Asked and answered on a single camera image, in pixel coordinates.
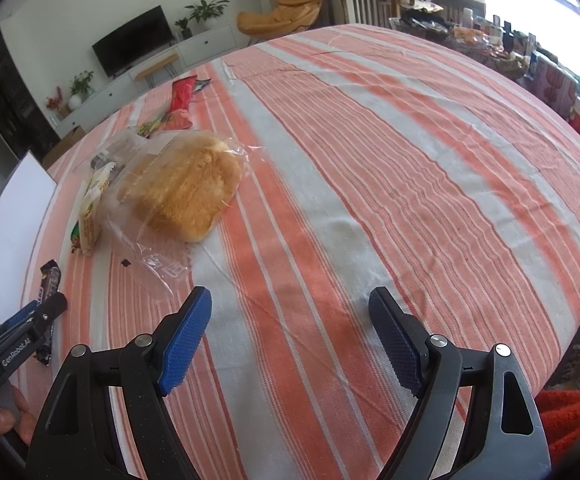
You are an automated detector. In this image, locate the dark chocolate bar packet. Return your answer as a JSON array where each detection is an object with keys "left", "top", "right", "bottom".
[{"left": 34, "top": 259, "right": 64, "bottom": 367}]

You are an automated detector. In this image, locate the wooden stool with hairpin legs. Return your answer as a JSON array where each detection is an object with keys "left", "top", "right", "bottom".
[{"left": 134, "top": 54, "right": 181, "bottom": 92}]

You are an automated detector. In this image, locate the red flower arrangement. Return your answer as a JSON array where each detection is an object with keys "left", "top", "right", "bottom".
[{"left": 46, "top": 86, "right": 71, "bottom": 120}]

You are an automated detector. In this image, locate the orange striped cloth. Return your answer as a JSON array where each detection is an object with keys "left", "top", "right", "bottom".
[{"left": 20, "top": 24, "right": 580, "bottom": 480}]

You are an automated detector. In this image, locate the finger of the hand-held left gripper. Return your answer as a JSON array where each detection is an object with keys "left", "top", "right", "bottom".
[
  {"left": 30, "top": 292, "right": 68, "bottom": 333},
  {"left": 0, "top": 301, "right": 41, "bottom": 343}
]

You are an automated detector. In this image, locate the bread loaf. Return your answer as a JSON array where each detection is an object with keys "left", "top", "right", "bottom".
[{"left": 74, "top": 127, "right": 265, "bottom": 297}]

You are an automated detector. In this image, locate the green striped snack packet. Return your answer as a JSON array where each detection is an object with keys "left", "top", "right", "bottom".
[{"left": 136, "top": 114, "right": 171, "bottom": 139}]

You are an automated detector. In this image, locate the red blanket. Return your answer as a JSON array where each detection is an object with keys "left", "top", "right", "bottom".
[{"left": 535, "top": 387, "right": 580, "bottom": 467}]

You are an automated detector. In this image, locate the cardboard box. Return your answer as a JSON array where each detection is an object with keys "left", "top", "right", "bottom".
[{"left": 42, "top": 126, "right": 88, "bottom": 167}]

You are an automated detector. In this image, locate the white board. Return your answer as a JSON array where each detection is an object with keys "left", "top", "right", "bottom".
[{"left": 0, "top": 151, "right": 58, "bottom": 346}]

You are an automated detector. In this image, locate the yellow snack packet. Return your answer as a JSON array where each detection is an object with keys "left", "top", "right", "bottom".
[{"left": 71, "top": 166, "right": 114, "bottom": 257}]

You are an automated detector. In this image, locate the white television cabinet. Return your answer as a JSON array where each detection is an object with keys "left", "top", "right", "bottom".
[{"left": 57, "top": 24, "right": 238, "bottom": 138}]

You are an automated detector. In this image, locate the green plant in white vase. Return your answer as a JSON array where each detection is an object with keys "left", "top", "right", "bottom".
[{"left": 68, "top": 70, "right": 95, "bottom": 112}]

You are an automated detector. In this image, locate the window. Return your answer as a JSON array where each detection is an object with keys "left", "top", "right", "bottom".
[{"left": 475, "top": 0, "right": 580, "bottom": 81}]

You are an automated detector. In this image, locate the black television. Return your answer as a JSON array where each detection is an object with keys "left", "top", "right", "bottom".
[{"left": 92, "top": 5, "right": 176, "bottom": 79}]

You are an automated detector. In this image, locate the red snack packet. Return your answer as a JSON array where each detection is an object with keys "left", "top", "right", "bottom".
[{"left": 162, "top": 75, "right": 199, "bottom": 134}]

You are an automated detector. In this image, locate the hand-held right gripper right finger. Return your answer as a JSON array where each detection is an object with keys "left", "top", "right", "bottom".
[{"left": 368, "top": 286, "right": 553, "bottom": 480}]

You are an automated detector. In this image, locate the black display cabinet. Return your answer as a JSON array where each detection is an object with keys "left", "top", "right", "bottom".
[{"left": 0, "top": 26, "right": 61, "bottom": 162}]

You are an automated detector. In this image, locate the orange lounge chair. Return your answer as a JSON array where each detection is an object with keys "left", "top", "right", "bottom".
[{"left": 236, "top": 0, "right": 329, "bottom": 46}]

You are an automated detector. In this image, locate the large green potted plant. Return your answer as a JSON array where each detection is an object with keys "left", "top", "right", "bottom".
[{"left": 186, "top": 0, "right": 231, "bottom": 31}]

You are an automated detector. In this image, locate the person's left hand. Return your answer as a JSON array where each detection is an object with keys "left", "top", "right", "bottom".
[{"left": 0, "top": 385, "right": 38, "bottom": 447}]

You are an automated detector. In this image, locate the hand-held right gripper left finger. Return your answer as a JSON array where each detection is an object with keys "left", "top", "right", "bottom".
[{"left": 26, "top": 286, "right": 213, "bottom": 480}]

